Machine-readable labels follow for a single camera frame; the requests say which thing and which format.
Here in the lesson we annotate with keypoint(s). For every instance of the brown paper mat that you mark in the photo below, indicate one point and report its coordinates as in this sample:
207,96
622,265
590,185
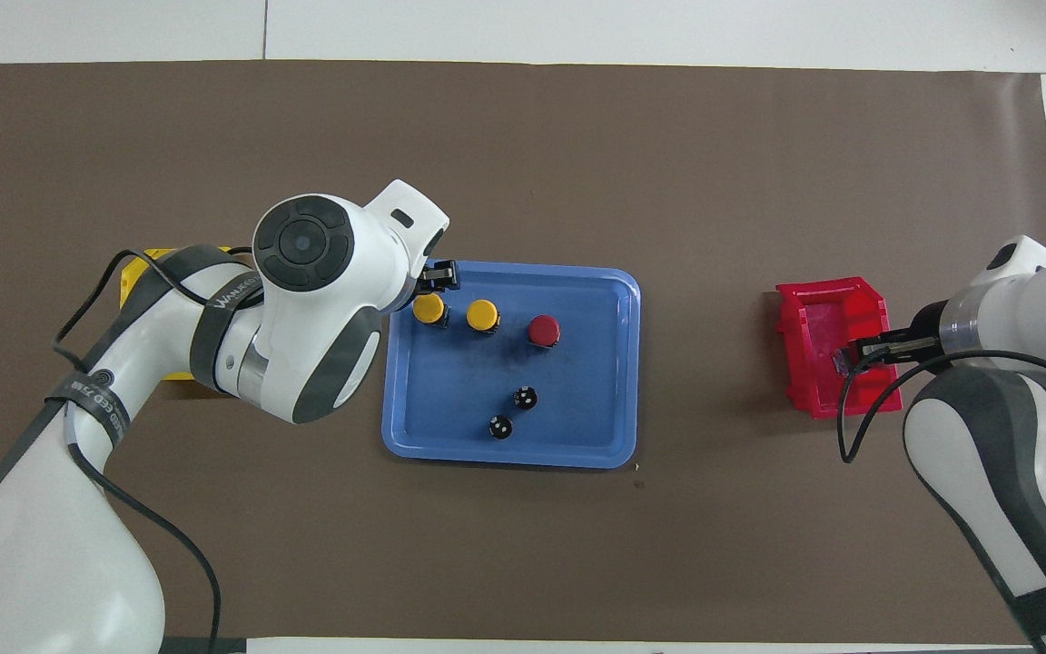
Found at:
523,136

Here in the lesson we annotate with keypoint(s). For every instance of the blue plastic tray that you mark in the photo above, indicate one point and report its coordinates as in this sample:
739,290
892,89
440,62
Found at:
577,418

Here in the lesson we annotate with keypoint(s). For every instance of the yellow plastic bin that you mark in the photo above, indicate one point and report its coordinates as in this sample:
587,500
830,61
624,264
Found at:
134,272

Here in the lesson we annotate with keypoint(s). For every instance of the black knob with white dots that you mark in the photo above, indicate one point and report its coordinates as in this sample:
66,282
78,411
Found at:
526,397
500,427

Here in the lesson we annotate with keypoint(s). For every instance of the yellow push button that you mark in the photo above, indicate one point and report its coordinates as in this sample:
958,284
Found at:
429,309
481,314

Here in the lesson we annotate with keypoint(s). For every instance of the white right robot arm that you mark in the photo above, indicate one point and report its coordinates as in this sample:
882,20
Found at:
1013,309

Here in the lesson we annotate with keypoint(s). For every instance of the red plastic bin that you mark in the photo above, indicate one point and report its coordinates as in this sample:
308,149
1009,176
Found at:
804,363

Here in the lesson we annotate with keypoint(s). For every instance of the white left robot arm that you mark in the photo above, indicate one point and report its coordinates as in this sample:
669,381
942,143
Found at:
33,545

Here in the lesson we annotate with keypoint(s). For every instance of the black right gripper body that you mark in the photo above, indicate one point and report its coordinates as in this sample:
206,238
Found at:
926,336

